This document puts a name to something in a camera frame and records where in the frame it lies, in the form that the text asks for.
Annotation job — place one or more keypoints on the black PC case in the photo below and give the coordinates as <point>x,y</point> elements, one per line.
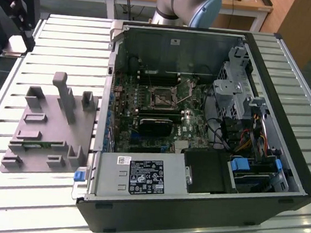
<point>162,216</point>

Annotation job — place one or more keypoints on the silver chipset heatsink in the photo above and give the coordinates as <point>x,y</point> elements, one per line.
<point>183,145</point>

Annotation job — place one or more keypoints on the green motherboard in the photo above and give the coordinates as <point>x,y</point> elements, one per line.
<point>193,125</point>

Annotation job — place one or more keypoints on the blue case latch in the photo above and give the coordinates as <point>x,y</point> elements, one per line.
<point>80,176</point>

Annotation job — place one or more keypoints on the black graphics card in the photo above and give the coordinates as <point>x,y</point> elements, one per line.
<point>154,127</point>

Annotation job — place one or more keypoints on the CPU socket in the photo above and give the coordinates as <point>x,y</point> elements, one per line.
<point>161,99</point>

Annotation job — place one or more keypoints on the black plastic cover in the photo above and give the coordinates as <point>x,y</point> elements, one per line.
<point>208,172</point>

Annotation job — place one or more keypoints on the grey plastic parts rack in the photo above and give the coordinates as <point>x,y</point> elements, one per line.
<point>48,111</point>

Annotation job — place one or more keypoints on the hard disk in blue carrier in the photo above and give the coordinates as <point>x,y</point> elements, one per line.
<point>240,165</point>

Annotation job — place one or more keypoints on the black RAM slot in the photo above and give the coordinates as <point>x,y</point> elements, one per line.
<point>159,75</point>
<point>159,81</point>
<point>158,112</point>
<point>159,117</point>

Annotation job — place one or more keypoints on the green RAM stick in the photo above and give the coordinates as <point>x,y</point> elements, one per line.
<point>33,144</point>

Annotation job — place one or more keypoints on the grey metal drive cage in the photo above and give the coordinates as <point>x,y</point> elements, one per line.
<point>227,90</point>

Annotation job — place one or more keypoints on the wooden cabinet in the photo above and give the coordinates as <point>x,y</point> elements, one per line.
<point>304,26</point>

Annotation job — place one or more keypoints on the grey power supply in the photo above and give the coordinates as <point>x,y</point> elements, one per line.
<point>111,173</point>

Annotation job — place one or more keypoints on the wooden desk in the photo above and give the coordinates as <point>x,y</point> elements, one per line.
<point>237,8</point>

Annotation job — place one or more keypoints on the silver square CPU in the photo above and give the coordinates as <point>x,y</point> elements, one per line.
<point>13,46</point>

